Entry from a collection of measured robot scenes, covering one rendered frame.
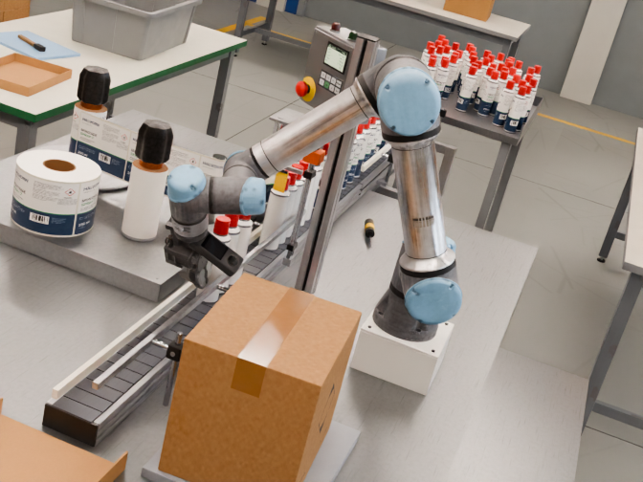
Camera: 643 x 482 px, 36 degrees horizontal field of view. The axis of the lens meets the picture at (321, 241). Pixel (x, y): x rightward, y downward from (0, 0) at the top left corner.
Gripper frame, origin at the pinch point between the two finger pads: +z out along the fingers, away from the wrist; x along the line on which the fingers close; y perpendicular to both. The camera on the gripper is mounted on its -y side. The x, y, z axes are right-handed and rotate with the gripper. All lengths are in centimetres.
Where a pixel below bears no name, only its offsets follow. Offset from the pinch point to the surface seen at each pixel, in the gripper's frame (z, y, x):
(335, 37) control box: -28, -5, -59
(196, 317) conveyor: 2.1, -1.6, 7.3
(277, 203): 12.2, -0.4, -38.0
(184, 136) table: 66, 60, -93
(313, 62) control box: -20, -1, -57
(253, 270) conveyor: 17.6, -2.0, -19.7
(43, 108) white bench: 62, 109, -82
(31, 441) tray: -20, 4, 55
